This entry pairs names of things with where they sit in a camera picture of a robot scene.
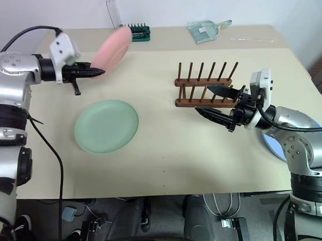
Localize green plate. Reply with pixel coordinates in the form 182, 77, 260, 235
72, 98, 141, 156

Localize blue plate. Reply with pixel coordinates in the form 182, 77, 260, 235
261, 119, 322, 163

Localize blue foot pedal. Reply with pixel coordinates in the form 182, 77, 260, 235
60, 206, 79, 223

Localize white cable loop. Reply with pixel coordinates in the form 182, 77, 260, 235
202, 192, 242, 218

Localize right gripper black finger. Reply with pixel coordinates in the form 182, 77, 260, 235
207, 84, 242, 101
195, 104, 235, 129

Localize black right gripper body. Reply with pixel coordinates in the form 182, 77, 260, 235
224, 85, 260, 134

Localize green screwdriver bit set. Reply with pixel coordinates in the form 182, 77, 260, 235
126, 22, 152, 43

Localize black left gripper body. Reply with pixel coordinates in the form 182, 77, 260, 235
60, 61, 83, 97

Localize dark grey rounded shape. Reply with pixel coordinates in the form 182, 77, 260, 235
181, 194, 217, 241

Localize clear plastic container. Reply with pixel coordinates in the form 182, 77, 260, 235
106, 0, 123, 30

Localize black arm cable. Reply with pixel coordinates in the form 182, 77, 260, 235
256, 97, 322, 136
0, 24, 71, 241

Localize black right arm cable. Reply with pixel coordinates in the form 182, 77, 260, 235
256, 97, 322, 136

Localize wooden dish rack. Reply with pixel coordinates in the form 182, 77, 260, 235
173, 60, 242, 110

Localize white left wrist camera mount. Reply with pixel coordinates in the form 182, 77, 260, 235
48, 30, 83, 85

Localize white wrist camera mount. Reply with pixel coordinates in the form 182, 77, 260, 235
242, 67, 276, 130
48, 30, 83, 85

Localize clear thin plastic stick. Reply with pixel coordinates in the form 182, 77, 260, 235
229, 35, 277, 44

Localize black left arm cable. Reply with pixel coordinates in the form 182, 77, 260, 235
0, 24, 71, 241

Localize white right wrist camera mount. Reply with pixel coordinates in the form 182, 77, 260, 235
242, 67, 276, 130

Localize pink plate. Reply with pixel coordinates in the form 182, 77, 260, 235
89, 26, 135, 76

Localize black metal bracket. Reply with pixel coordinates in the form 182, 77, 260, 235
219, 216, 251, 241

